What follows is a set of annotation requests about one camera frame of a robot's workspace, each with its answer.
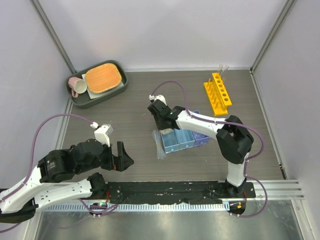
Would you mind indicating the small glass flask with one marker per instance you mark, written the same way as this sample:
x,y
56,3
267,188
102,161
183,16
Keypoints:
x,y
198,136

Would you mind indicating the yellow test tube rack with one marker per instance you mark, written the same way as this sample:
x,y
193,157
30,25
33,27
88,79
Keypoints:
x,y
217,95

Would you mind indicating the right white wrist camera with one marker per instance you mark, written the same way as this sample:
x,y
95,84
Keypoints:
x,y
160,97

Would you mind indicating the plastic bag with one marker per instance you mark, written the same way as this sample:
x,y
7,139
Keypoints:
x,y
166,131

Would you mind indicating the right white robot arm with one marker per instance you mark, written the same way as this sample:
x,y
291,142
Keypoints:
x,y
234,140

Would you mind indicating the dark grey tray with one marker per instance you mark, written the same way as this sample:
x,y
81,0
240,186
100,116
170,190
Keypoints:
x,y
83,101

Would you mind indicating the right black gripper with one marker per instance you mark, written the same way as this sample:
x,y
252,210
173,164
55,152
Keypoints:
x,y
159,126

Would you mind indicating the blue compartment box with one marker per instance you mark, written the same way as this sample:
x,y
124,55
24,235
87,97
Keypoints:
x,y
181,139

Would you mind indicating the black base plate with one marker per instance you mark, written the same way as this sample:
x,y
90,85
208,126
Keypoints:
x,y
173,192

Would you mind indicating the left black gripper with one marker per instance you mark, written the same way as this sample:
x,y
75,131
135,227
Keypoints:
x,y
121,162

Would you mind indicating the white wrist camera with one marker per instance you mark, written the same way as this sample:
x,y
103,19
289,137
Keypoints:
x,y
102,133
160,97

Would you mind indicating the bundle of plastic pipettes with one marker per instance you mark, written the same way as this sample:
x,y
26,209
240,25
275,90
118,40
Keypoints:
x,y
161,155

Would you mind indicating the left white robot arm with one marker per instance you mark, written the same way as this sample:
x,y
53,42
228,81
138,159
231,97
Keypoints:
x,y
44,187

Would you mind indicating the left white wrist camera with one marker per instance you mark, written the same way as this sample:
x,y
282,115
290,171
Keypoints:
x,y
102,133

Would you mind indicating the white square plate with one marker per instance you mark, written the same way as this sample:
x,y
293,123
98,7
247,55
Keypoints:
x,y
100,84

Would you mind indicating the white slotted cable duct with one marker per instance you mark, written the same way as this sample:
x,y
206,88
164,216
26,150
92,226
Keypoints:
x,y
183,207

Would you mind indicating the orange woven mat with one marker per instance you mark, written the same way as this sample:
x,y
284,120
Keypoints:
x,y
106,68

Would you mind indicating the pink and white mug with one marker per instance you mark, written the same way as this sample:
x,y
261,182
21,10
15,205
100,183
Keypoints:
x,y
78,86

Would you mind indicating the long glass test tube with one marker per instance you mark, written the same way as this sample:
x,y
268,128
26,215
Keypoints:
x,y
220,69

